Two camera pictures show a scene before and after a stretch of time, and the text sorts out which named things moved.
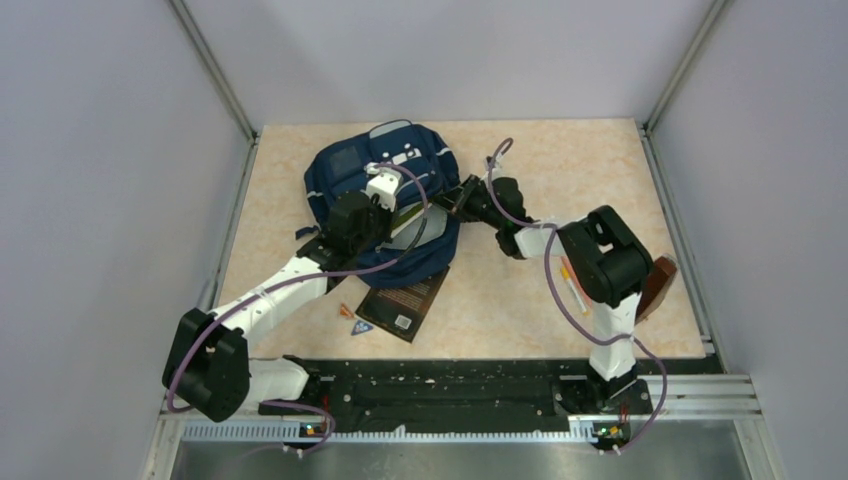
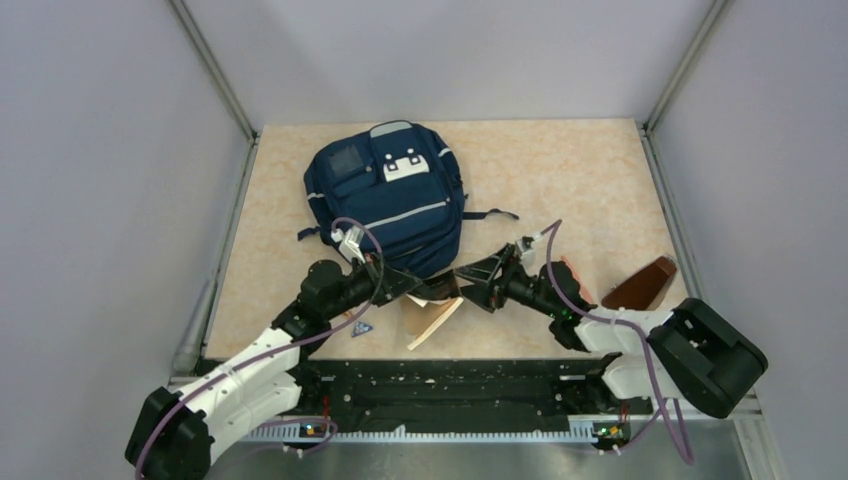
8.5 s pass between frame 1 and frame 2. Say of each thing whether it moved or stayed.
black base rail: stayed
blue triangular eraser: stayed
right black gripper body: moved
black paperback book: moved
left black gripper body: moved
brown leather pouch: stayed
